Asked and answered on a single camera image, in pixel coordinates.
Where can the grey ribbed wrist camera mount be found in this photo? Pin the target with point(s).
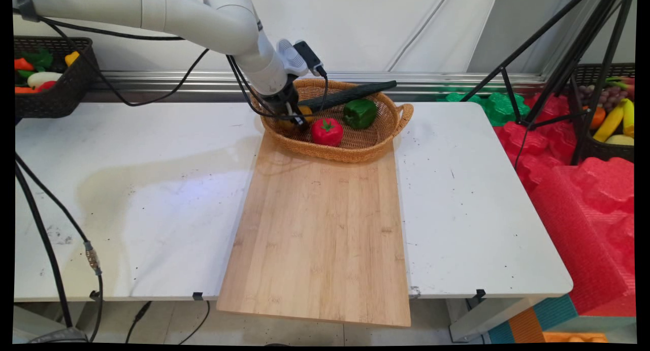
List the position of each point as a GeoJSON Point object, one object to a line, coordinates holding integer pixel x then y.
{"type": "Point", "coordinates": [290, 56]}

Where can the teal green foam mat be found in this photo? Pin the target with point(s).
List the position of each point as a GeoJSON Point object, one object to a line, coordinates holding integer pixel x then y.
{"type": "Point", "coordinates": [490, 107]}

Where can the teal and orange foam mat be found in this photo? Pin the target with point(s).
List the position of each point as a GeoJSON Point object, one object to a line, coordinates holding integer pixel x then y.
{"type": "Point", "coordinates": [553, 315]}

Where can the black tripod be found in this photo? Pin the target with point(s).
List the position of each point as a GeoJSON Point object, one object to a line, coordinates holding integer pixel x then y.
{"type": "Point", "coordinates": [574, 61]}

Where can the white table leg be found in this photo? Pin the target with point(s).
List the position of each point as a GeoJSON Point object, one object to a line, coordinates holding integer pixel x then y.
{"type": "Point", "coordinates": [487, 318]}

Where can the yellow toy banana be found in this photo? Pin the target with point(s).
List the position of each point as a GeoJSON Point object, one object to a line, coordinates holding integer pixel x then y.
{"type": "Point", "coordinates": [609, 123]}

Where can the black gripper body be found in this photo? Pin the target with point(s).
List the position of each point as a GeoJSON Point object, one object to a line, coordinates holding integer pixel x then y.
{"type": "Point", "coordinates": [280, 99]}

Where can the purple toy grapes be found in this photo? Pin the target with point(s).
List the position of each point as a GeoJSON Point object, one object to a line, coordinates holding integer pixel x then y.
{"type": "Point", "coordinates": [607, 96]}

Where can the red foam mat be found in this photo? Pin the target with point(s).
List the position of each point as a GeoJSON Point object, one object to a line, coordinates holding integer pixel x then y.
{"type": "Point", "coordinates": [584, 234]}
{"type": "Point", "coordinates": [533, 142]}

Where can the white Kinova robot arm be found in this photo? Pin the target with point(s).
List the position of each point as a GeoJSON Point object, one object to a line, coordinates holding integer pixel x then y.
{"type": "Point", "coordinates": [203, 16]}

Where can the red toy vegetable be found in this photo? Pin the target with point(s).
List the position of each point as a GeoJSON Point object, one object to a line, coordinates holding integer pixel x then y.
{"type": "Point", "coordinates": [46, 85]}

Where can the yellow orange toy fruit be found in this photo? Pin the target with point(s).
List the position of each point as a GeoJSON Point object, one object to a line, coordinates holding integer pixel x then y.
{"type": "Point", "coordinates": [306, 111]}

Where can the black plastic basket of vegetables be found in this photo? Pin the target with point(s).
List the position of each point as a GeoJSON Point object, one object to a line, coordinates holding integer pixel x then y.
{"type": "Point", "coordinates": [61, 99]}

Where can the green toy bell pepper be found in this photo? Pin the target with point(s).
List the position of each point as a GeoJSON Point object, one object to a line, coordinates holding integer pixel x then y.
{"type": "Point", "coordinates": [360, 113]}

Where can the aluminium wall rail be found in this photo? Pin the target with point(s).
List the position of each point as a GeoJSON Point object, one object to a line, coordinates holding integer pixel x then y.
{"type": "Point", "coordinates": [431, 84]}

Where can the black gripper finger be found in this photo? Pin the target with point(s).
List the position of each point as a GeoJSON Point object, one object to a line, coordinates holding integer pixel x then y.
{"type": "Point", "coordinates": [303, 121]}
{"type": "Point", "coordinates": [284, 120]}

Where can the green leafy toy vegetable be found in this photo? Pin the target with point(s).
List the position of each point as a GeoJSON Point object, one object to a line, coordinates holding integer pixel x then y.
{"type": "Point", "coordinates": [40, 59]}

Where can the dark green toy cucumber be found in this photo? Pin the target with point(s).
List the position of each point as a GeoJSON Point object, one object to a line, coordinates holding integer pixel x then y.
{"type": "Point", "coordinates": [350, 94]}

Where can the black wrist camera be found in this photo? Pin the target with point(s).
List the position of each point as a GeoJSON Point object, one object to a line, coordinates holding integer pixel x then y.
{"type": "Point", "coordinates": [309, 56]}

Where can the white toy radish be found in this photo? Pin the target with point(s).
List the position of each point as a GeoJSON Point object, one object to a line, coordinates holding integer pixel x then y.
{"type": "Point", "coordinates": [44, 78]}

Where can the red toy tomato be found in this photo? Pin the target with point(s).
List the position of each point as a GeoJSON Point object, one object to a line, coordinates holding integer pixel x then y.
{"type": "Point", "coordinates": [327, 132]}

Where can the black plastic basket of fruit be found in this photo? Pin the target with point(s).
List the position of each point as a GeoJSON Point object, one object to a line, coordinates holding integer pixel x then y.
{"type": "Point", "coordinates": [604, 152]}

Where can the pale yellow toy fruit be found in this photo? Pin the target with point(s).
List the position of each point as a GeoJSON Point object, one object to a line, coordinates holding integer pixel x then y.
{"type": "Point", "coordinates": [619, 140]}

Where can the bamboo cutting board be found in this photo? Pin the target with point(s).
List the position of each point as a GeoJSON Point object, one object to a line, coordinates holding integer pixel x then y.
{"type": "Point", "coordinates": [320, 239]}

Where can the yellow toy pepper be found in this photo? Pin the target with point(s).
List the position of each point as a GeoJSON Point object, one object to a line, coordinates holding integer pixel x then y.
{"type": "Point", "coordinates": [72, 58]}

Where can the orange toy carrot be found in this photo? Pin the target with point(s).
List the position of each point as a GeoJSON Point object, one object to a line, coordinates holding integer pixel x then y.
{"type": "Point", "coordinates": [23, 64]}

